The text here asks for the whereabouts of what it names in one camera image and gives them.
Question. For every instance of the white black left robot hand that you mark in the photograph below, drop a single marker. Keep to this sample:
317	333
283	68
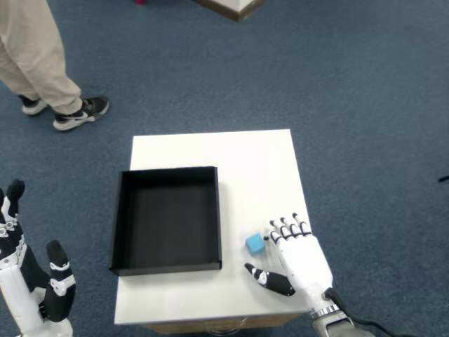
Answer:
59	298

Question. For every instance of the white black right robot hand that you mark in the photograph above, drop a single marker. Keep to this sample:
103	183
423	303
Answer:
305	263

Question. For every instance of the blue cube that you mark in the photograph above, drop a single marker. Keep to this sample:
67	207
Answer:
255	244

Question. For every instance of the black open box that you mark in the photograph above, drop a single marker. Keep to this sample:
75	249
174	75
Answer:
168	224

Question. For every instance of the clear round container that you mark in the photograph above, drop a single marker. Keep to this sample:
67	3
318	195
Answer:
224	326

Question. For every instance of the wooden table base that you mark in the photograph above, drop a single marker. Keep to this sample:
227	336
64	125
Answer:
175	327

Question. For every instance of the thin black item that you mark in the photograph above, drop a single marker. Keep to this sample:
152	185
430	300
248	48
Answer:
445	178

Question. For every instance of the black white sneaker with swoosh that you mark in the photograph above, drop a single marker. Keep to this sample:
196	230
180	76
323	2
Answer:
84	114

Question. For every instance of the beige trousers of person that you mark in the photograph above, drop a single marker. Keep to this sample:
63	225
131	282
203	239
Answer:
31	52

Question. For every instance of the white furniture with wood edge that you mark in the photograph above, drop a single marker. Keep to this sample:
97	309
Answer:
242	8

